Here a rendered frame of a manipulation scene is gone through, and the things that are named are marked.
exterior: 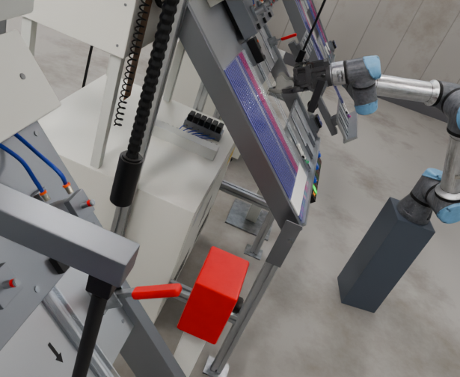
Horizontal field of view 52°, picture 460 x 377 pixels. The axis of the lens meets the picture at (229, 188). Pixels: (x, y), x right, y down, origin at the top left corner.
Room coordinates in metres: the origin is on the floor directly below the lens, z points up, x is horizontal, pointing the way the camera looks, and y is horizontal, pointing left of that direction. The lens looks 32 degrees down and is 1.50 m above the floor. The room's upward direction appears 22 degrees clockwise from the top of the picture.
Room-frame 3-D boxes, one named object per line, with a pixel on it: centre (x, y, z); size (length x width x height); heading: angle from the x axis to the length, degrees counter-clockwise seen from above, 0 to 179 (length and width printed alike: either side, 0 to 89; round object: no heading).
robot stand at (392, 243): (1.87, -0.80, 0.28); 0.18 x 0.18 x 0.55; 7
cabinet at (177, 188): (1.53, 0.38, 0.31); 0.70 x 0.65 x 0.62; 178
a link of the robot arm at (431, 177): (1.87, -0.80, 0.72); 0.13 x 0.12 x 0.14; 19
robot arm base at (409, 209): (1.87, -0.80, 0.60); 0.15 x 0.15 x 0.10
